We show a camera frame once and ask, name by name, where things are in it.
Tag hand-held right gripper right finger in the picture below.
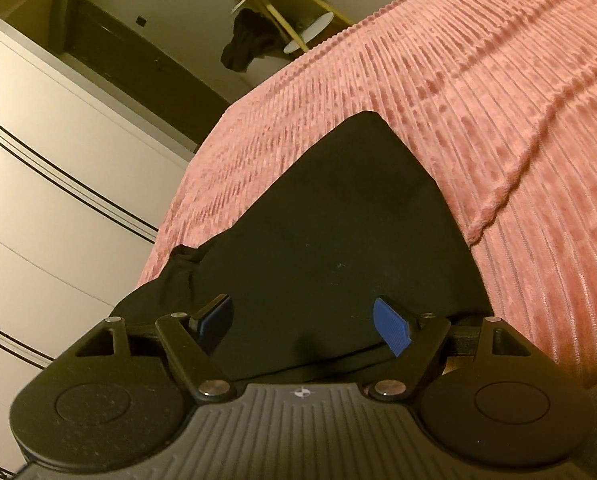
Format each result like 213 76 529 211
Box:
369 296 530 404

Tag white wardrobe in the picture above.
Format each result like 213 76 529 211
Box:
0 2 200 480

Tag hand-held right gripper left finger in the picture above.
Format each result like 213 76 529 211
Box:
72 294 237 404

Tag dark brown door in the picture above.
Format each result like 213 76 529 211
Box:
53 0 232 154

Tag black pants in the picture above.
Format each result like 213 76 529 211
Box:
112 111 495 387

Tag pink ribbed blanket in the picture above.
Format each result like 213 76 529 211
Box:
137 0 597 392

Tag black cloth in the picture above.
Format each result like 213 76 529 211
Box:
220 8 292 72

